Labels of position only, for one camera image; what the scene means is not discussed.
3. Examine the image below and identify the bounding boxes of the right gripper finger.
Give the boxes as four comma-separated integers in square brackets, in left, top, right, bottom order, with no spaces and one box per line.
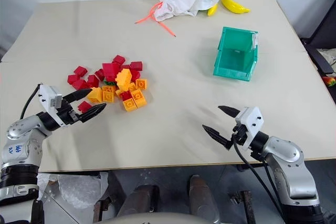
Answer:
[202,124,234,152]
[217,105,241,119]

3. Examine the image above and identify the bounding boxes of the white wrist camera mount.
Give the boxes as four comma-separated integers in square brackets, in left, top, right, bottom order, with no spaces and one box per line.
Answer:
[234,106,264,152]
[38,84,67,126]

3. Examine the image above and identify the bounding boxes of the black chair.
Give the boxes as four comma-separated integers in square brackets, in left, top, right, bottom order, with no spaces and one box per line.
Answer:
[300,5,336,76]

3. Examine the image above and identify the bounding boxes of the red plastic building brick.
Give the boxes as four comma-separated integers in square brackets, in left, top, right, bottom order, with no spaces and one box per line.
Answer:
[102,62,121,82]

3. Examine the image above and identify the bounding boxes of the dark rounded shape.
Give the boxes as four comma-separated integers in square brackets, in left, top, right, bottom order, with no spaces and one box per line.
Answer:
[188,174,221,224]
[116,184,161,219]

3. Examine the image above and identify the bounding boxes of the dark metal bracket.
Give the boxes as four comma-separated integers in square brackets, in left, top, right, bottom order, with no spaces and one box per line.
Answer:
[92,199,111,224]
[230,190,257,224]

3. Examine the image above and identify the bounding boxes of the orange drawstring cord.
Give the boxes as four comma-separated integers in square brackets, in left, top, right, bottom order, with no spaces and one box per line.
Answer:
[134,1,177,38]

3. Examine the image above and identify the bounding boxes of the small yellow toy banana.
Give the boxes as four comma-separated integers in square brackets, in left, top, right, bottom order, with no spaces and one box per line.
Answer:
[207,3,219,17]

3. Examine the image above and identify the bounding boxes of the clear plastic bag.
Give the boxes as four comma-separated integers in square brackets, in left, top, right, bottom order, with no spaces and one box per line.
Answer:
[38,172,110,209]

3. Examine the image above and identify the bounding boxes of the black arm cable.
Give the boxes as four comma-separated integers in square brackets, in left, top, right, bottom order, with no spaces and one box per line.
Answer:
[19,83,43,120]
[231,134,286,216]

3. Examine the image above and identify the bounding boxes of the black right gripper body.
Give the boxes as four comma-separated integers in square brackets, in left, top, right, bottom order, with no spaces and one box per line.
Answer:
[231,124,249,145]

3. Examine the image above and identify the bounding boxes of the patterned cushion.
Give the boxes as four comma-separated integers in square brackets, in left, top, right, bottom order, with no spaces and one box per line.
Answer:
[316,48,336,68]

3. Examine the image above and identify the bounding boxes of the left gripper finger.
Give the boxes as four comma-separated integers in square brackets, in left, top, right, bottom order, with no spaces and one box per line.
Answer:
[62,89,93,103]
[78,103,107,123]

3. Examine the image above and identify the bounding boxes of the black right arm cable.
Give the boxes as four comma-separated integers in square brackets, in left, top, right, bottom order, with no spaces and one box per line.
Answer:
[231,134,286,216]

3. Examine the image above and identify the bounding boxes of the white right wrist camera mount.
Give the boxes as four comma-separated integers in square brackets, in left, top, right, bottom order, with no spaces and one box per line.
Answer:
[234,106,264,152]

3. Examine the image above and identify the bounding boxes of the orange and green toy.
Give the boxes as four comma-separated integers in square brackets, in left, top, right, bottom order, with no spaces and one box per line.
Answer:
[322,75,336,87]

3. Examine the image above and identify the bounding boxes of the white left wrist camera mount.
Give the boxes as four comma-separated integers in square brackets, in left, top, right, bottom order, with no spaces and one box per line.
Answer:
[38,84,67,126]

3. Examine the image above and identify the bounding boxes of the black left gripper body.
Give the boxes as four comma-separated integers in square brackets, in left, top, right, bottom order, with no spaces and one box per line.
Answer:
[56,100,81,126]

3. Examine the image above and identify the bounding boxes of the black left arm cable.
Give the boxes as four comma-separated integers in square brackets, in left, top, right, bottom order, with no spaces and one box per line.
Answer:
[19,83,43,120]

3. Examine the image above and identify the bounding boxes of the yellow plastic building brick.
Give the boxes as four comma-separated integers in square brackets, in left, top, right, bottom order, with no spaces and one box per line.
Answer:
[115,68,132,91]

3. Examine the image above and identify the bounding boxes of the large yellow toy banana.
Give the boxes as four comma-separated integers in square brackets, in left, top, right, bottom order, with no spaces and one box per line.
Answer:
[220,0,251,15]

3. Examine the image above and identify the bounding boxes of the teal plastic bin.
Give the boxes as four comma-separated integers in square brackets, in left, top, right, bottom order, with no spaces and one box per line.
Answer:
[212,26,259,82]

